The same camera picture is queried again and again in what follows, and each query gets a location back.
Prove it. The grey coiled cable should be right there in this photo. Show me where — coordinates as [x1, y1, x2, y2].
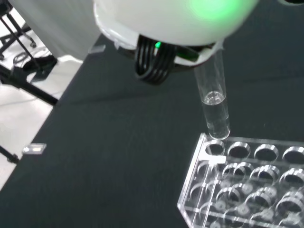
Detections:
[13, 52, 29, 65]

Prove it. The pale board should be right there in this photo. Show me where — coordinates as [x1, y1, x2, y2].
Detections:
[9, 0, 101, 63]

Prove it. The black bench cloth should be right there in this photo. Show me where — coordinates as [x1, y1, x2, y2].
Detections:
[0, 0, 304, 228]

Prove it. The clear acrylic test tube rack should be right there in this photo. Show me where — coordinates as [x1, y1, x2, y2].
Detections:
[177, 132, 304, 228]

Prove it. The black tripod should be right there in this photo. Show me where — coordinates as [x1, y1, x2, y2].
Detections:
[0, 9, 59, 164]

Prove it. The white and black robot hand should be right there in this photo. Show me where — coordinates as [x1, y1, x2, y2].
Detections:
[92, 0, 260, 86]

